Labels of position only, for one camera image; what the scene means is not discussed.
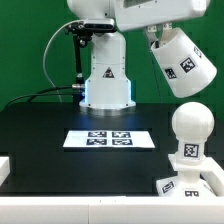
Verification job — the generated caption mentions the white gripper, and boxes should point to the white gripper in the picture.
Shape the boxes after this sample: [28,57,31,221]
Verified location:
[114,0,211,47]

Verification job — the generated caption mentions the white lamp shade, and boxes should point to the white lamp shade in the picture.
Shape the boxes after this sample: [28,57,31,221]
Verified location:
[151,28,217,98]

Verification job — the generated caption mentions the white lamp bulb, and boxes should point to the white lamp bulb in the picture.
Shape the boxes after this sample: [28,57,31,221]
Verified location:
[172,102,214,164]

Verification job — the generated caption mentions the white lamp base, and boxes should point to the white lamp base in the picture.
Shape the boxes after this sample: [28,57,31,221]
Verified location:
[156,154,224,198]

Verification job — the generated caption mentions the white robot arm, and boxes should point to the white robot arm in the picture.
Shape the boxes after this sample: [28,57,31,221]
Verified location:
[67,0,216,113]

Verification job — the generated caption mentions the white tag sheet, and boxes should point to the white tag sheet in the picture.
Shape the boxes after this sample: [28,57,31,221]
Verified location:
[63,130,155,148]

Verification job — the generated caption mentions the black camera stand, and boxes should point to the black camera stand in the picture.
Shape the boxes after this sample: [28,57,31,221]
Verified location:
[65,19,117,99]

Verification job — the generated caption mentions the grey cable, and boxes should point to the grey cable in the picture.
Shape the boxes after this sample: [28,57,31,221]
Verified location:
[42,19,84,103]

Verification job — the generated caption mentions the black cables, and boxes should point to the black cables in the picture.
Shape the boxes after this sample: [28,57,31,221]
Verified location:
[3,84,84,109]

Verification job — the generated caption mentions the white front rail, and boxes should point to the white front rail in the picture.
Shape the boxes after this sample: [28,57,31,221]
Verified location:
[0,197,224,224]

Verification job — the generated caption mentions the white left corner bracket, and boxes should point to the white left corner bracket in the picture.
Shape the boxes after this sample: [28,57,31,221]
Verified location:
[0,157,10,186]

